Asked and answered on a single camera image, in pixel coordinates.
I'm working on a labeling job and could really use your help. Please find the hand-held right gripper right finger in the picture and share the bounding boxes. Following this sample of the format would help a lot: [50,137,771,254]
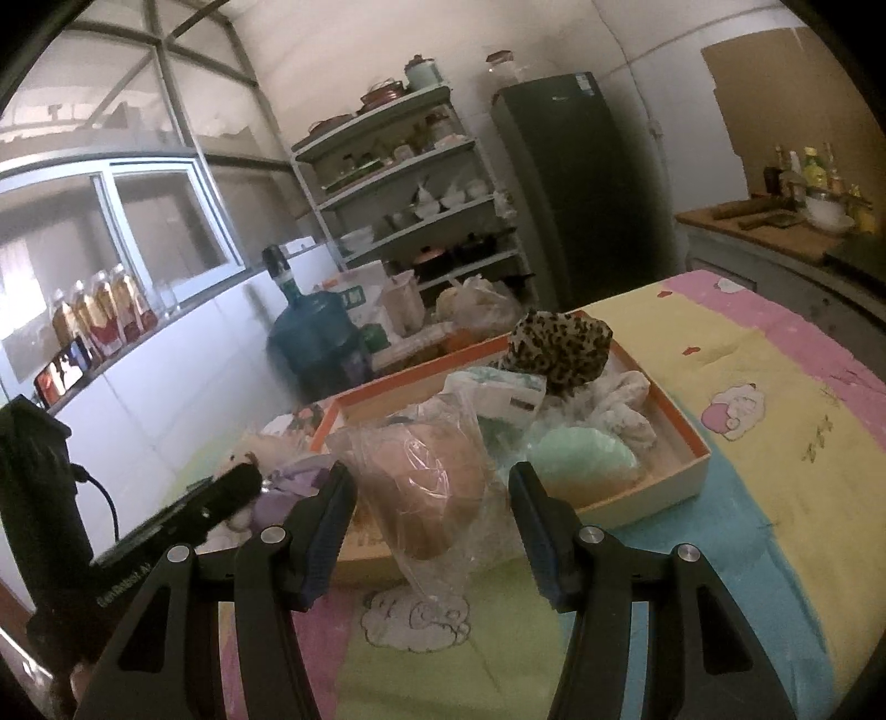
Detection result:
[508,460,797,720]

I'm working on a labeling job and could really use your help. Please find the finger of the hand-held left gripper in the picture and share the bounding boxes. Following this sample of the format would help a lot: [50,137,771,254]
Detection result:
[90,462,265,566]

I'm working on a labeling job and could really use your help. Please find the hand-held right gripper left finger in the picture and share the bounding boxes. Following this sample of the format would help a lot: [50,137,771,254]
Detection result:
[73,460,359,720]

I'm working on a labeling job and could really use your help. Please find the green sponge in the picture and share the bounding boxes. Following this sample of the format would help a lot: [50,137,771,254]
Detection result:
[524,425,646,494]

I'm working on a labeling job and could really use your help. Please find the peach sponge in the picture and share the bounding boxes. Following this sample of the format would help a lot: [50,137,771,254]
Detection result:
[331,398,501,598]

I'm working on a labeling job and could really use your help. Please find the mint patterned tissue pack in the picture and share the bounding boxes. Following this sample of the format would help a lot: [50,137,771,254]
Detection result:
[446,367,548,425]

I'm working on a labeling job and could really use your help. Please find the white floral cloth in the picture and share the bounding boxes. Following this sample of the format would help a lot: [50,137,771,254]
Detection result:
[587,370,660,452]

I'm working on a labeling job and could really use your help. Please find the orange rimmed shallow box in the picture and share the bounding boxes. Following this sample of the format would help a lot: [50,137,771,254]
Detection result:
[308,331,713,566]

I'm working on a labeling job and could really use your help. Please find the leopard print cloth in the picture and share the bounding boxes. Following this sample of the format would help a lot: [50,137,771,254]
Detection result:
[502,310,614,400]

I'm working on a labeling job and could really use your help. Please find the plush bear purple dress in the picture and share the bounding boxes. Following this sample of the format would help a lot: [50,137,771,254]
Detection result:
[214,433,334,536]

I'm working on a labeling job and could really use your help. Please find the floral gift box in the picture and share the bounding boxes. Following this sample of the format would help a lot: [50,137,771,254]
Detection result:
[266,402,334,445]

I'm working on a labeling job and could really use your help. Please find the smartphone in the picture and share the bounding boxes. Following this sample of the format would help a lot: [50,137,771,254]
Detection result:
[34,337,95,409]

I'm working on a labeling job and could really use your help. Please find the blue water jug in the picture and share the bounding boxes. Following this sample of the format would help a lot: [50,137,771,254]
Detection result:
[269,287,362,397]

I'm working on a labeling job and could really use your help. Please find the amber liquid plastic bottle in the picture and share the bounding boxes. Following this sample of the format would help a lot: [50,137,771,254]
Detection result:
[51,289,85,348]
[71,279,106,361]
[111,263,159,338]
[90,270,130,348]

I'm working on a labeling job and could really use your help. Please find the clear lidded food box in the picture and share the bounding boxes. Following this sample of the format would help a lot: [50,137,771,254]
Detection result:
[377,322,473,368]

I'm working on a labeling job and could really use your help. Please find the black water jug pump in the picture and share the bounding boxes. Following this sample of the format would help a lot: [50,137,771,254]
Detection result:
[261,244,299,296]

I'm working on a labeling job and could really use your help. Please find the white paper bag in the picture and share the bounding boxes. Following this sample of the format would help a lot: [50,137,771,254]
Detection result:
[325,261,389,327]

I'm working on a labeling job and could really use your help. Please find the translucent plastic bag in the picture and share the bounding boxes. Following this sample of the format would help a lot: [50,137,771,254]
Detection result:
[436,277,524,334]

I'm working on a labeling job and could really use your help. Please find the sliding window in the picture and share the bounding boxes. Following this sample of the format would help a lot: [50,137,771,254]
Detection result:
[0,14,279,411]

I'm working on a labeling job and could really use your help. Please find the kitchen counter cabinet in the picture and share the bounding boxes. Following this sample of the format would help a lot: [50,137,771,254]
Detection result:
[682,208,886,348]

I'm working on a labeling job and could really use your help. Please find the dark green fridge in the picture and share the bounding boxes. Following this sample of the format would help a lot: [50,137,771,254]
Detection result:
[491,71,683,314]

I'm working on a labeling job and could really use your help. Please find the row of white bowls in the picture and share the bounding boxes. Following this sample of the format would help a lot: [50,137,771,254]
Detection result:
[384,176,490,230]

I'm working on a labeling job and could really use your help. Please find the wooden rolling pin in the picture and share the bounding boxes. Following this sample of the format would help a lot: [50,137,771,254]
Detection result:
[713,197,780,220]

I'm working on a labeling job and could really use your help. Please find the pale green shelf rack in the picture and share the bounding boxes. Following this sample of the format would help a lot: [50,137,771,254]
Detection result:
[291,83,535,293]

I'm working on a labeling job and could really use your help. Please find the red stacked pots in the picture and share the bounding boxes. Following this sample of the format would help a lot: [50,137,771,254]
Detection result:
[358,79,406,112]

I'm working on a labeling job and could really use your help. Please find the white bowl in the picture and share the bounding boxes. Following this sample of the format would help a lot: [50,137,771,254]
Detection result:
[803,194,857,234]

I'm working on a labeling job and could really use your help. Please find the row of condiment bottles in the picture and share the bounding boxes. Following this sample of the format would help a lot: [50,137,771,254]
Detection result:
[765,143,875,234]

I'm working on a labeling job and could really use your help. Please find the teal enamel jar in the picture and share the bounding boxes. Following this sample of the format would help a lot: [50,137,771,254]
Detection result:
[405,55,445,93]

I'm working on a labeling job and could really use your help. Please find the glass jar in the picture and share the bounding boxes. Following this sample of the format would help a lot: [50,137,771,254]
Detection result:
[485,50,528,88]

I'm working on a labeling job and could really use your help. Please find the black cable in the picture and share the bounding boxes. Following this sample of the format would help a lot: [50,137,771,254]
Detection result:
[73,462,120,542]

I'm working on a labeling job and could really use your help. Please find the cardboard wall sheet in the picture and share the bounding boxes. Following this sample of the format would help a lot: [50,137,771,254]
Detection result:
[700,28,849,203]

